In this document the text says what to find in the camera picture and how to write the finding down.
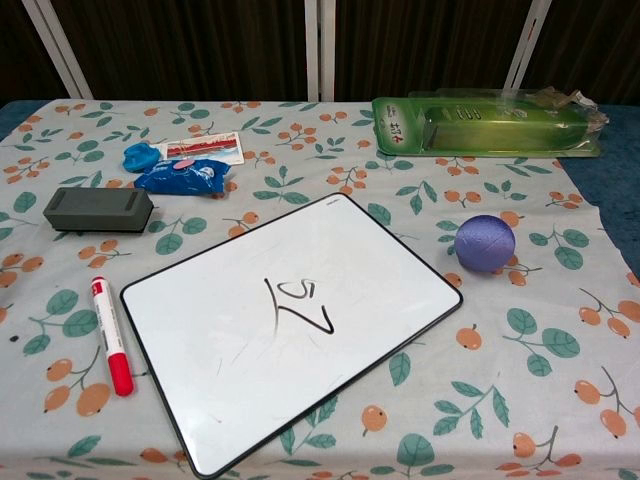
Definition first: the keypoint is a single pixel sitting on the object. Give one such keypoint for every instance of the black-framed whiteboard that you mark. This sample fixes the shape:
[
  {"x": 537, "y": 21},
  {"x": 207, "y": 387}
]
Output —
[{"x": 240, "y": 360}]

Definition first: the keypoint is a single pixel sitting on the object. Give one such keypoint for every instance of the upright white frame post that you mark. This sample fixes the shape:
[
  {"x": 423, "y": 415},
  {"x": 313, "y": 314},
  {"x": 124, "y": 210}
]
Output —
[{"x": 320, "y": 50}]

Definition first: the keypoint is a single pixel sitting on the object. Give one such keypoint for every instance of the blue round rubber piece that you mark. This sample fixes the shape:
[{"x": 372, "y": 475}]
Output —
[{"x": 140, "y": 156}]

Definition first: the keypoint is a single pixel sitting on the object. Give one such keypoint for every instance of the red white snack packet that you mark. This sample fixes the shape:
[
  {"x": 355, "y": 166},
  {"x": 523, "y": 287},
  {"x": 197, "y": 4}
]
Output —
[{"x": 222, "y": 146}]

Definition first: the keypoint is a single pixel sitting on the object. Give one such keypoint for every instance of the grey whiteboard eraser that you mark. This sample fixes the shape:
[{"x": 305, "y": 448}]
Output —
[{"x": 95, "y": 207}]

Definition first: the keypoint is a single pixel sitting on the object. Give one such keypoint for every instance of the floral tablecloth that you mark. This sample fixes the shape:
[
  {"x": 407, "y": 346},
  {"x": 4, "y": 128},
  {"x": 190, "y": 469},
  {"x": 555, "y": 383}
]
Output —
[{"x": 350, "y": 165}]

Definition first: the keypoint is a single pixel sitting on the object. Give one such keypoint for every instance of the green blister package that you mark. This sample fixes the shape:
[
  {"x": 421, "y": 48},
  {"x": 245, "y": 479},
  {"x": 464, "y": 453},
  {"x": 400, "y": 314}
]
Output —
[{"x": 480, "y": 131}]

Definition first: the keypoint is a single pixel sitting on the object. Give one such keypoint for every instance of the dark pleated curtain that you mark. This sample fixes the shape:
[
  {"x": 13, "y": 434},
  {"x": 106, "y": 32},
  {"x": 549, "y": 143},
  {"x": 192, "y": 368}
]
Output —
[{"x": 200, "y": 45}]

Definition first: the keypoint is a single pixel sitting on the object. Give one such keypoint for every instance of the red whiteboard marker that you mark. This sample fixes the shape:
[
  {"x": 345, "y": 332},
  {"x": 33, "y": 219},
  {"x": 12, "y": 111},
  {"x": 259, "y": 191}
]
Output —
[{"x": 107, "y": 325}]

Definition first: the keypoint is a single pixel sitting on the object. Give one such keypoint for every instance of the blue snack packet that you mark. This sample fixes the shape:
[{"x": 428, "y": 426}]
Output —
[{"x": 192, "y": 177}]

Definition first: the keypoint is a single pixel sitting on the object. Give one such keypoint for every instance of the slanted white frame post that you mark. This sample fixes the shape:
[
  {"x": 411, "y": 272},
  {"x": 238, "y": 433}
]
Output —
[
  {"x": 57, "y": 47},
  {"x": 527, "y": 45}
]

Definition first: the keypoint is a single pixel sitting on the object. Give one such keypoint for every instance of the purple ball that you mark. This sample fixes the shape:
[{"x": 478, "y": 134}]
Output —
[{"x": 485, "y": 244}]

